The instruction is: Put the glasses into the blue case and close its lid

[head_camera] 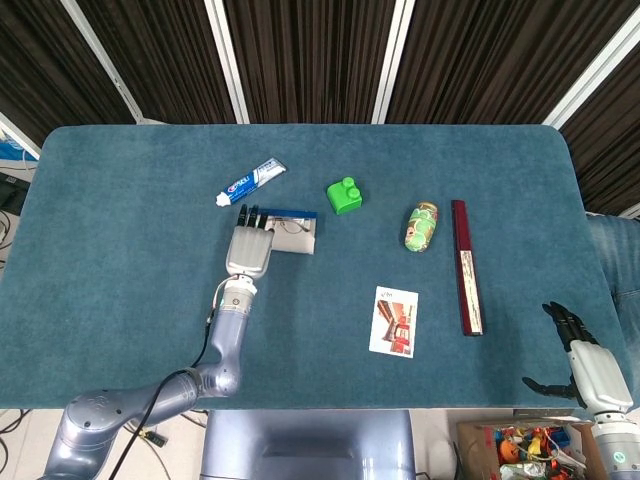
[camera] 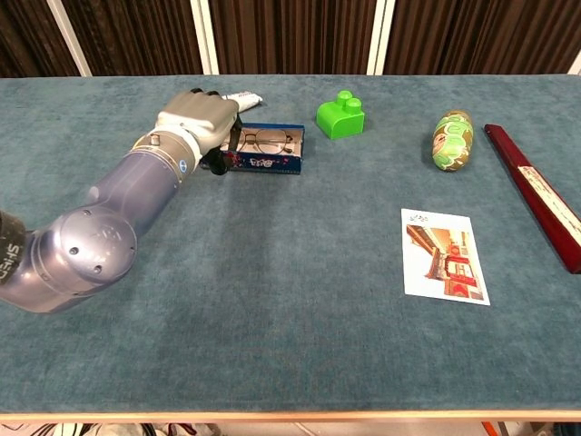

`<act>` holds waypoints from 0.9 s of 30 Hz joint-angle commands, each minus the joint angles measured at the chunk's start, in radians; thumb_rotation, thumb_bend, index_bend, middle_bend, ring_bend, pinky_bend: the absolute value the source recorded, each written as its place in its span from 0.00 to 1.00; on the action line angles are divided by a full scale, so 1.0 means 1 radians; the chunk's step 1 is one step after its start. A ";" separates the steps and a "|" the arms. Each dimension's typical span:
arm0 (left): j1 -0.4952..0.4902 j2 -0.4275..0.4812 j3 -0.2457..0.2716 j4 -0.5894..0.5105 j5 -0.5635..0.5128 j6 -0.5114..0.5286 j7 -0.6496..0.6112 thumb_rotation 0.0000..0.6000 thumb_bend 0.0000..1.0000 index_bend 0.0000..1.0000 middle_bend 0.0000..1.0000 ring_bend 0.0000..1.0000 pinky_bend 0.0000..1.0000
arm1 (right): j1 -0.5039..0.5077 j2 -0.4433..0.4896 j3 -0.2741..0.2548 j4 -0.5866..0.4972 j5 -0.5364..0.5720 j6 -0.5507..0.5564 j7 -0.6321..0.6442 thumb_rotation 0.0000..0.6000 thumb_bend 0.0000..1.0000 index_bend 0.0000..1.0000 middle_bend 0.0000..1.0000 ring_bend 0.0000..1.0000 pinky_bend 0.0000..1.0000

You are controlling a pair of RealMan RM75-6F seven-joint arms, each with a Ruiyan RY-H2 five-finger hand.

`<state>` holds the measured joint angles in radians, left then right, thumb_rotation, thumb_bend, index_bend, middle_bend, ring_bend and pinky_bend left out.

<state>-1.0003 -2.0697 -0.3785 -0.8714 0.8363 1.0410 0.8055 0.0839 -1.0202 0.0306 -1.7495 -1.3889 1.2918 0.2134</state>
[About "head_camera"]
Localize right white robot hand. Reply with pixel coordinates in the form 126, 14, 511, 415
522, 301, 634, 412

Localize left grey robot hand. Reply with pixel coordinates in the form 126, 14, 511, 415
224, 203, 275, 279

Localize blue glasses case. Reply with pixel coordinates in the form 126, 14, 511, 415
259, 208, 318, 256

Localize eyeglasses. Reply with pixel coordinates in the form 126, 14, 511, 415
269, 217, 311, 236

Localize green labelled can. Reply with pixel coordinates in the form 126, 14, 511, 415
404, 201, 440, 254

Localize blue white toothpaste tube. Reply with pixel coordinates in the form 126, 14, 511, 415
215, 157, 288, 209

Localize blue velvet table cloth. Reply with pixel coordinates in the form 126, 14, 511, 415
0, 124, 631, 411

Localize green toy building brick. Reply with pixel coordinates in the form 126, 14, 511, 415
326, 176, 364, 216

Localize blue denim fabric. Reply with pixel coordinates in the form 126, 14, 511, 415
584, 212, 640, 351

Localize cardboard box of toys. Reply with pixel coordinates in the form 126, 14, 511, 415
455, 419, 604, 480

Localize postcard with red building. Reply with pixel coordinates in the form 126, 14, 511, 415
368, 285, 420, 359

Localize blue-grey robot torso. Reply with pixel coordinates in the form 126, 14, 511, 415
199, 409, 416, 480

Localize long dark red box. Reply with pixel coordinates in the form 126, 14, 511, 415
451, 199, 486, 337

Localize dark brown pleated curtain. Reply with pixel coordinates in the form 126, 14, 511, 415
0, 0, 640, 216

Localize black electronic device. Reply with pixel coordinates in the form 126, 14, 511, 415
0, 172, 31, 214

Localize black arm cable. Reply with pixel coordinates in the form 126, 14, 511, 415
107, 282, 226, 480

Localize white partition post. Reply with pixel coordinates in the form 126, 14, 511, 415
203, 0, 251, 125
542, 7, 640, 129
0, 112, 42, 161
371, 0, 416, 125
59, 0, 164, 125

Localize black cable plug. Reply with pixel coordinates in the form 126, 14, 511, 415
134, 428, 167, 448

